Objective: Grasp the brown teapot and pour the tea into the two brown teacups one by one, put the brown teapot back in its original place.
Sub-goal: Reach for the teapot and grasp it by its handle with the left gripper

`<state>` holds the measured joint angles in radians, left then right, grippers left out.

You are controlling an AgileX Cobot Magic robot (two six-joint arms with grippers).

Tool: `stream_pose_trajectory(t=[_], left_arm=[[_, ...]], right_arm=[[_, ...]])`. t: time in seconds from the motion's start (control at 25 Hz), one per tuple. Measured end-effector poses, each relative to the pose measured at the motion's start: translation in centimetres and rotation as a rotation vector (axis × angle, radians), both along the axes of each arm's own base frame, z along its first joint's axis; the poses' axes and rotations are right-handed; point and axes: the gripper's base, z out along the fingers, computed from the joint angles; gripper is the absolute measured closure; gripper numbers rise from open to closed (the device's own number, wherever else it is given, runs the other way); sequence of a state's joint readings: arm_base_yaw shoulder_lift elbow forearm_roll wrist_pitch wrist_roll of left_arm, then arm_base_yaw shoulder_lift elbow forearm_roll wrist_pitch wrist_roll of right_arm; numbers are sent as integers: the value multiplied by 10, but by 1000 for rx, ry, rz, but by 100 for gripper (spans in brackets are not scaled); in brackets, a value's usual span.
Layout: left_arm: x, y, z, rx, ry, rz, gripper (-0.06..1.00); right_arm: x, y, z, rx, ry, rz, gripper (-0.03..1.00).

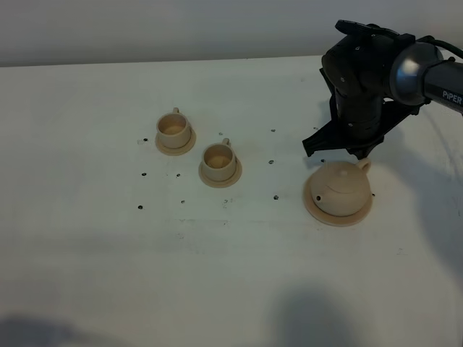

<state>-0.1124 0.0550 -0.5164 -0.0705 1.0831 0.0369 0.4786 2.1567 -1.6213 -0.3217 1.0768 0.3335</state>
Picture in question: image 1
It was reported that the beige near cup saucer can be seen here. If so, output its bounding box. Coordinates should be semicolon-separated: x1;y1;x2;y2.
198;159;242;188

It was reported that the beige far left saucer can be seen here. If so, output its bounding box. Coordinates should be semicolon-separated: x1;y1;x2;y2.
156;123;196;155

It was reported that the beige ceramic teapot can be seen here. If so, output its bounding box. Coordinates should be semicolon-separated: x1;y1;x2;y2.
305;158;372;217

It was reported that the beige far left teacup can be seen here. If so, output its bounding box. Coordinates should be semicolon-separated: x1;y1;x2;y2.
156;107;191;150

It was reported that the beige near teacup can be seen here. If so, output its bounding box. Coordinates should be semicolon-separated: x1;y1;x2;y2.
200;138;237;182

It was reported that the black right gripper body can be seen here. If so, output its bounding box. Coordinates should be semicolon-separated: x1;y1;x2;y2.
320;69;420;150

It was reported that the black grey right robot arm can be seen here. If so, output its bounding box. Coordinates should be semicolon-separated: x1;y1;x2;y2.
302;20;462;160

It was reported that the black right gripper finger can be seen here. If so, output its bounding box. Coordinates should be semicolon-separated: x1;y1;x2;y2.
302;121;347;157
347;142;379;160

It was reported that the beige teapot saucer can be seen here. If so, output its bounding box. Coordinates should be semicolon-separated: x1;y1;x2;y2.
302;177;373;227

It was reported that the beige teacup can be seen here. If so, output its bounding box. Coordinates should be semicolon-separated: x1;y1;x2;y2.
156;107;191;150
200;138;237;182

